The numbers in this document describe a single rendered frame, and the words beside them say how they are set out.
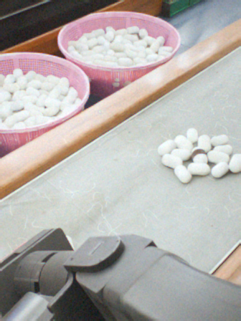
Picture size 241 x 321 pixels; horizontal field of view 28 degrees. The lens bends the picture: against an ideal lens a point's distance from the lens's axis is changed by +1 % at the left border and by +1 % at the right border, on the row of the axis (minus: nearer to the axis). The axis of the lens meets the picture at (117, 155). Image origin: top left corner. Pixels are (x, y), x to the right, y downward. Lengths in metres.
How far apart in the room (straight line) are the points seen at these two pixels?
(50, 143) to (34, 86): 0.22
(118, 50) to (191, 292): 0.86
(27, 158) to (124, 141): 0.17
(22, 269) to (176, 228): 0.25
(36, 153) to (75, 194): 0.10
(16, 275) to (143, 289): 0.22
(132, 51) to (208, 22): 0.37
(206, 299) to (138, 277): 0.06
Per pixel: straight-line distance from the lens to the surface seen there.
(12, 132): 0.82
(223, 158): 0.78
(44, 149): 0.77
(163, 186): 0.74
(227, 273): 0.62
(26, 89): 0.99
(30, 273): 0.49
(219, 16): 1.45
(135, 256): 0.36
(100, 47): 1.10
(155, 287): 0.33
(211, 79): 1.01
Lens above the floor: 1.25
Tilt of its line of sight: 40 degrees down
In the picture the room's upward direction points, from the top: 1 degrees clockwise
